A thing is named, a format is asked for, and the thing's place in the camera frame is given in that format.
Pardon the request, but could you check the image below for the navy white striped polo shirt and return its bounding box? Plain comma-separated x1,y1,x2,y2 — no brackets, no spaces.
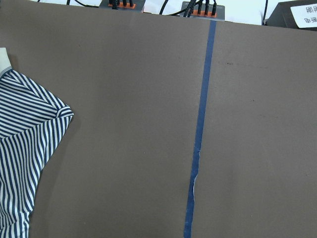
0,47,74,238

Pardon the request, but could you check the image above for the orange black usb hub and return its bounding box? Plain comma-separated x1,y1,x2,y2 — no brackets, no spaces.
99,0,146,12
190,0,225,21

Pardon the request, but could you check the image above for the black box with label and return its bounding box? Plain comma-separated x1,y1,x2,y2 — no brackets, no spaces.
264,0,317,31

